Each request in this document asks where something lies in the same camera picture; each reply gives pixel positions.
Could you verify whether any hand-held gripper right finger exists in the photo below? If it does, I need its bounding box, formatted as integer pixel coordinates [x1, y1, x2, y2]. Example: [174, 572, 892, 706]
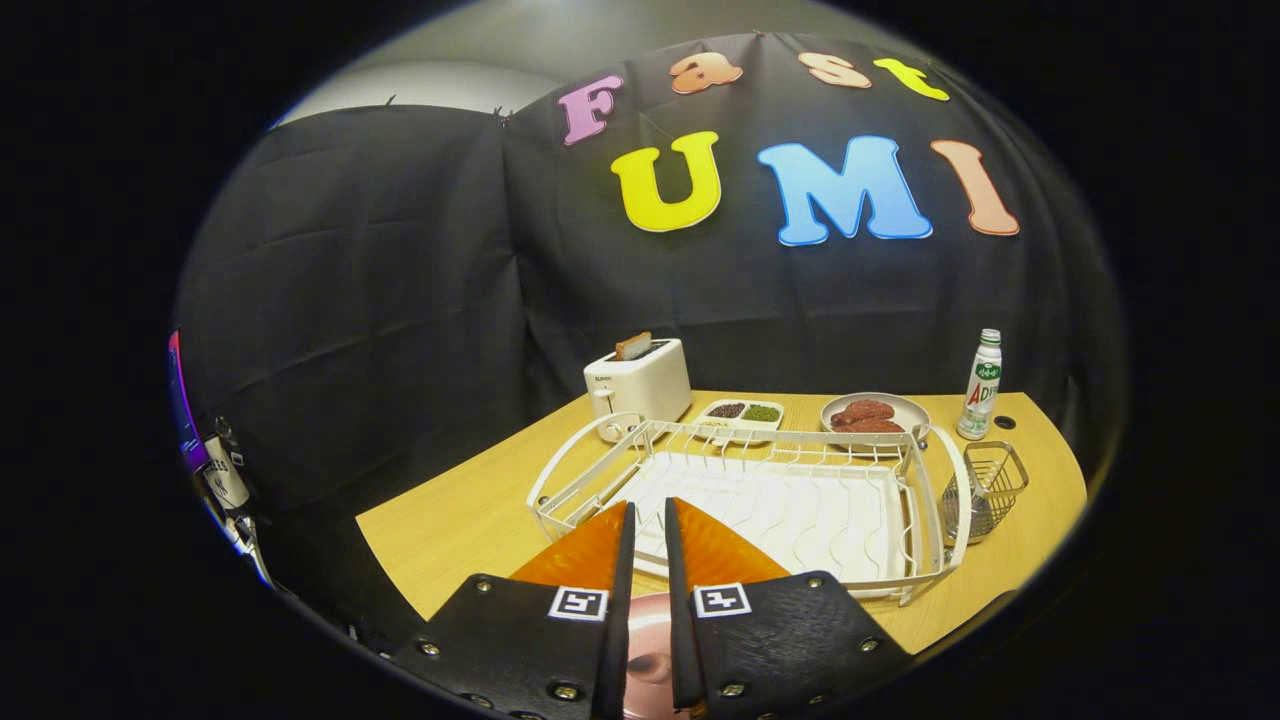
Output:
[664, 497, 916, 719]

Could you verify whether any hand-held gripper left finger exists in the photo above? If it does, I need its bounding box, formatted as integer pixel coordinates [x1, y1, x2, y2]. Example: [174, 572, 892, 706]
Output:
[390, 500, 636, 720]

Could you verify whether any pink plate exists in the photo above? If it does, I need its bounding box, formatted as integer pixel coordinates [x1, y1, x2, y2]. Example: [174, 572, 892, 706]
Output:
[622, 592, 691, 720]

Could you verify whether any white wire dish rack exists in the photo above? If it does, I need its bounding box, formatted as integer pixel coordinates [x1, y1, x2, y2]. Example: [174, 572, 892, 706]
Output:
[527, 411, 973, 607]

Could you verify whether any metal wire basket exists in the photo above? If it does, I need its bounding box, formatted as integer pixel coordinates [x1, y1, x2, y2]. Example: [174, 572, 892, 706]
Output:
[940, 441, 1030, 546]

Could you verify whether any beige plate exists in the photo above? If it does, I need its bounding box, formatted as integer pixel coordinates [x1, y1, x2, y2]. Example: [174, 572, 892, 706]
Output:
[820, 392, 932, 443]

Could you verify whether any white drip tray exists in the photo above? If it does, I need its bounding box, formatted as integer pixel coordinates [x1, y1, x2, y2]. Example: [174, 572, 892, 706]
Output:
[610, 452, 911, 586]

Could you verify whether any divided tray of beans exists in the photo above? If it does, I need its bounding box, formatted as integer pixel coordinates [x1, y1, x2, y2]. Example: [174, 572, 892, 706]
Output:
[697, 399, 785, 441]

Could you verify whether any white toaster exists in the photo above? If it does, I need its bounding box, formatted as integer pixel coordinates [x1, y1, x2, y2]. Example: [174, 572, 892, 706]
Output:
[584, 338, 693, 443]

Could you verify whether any white drink bottle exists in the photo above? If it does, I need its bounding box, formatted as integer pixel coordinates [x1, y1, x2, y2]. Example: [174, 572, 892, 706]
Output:
[957, 329, 1003, 442]

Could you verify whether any white and black object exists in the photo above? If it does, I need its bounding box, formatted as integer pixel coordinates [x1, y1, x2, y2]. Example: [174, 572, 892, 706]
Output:
[203, 435, 251, 511]

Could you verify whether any black backdrop cloth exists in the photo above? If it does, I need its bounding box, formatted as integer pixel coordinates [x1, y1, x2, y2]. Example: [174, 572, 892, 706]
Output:
[175, 30, 1126, 621]

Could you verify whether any glowing purple screen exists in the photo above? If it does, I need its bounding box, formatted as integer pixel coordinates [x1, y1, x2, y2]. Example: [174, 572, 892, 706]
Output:
[167, 330, 209, 476]

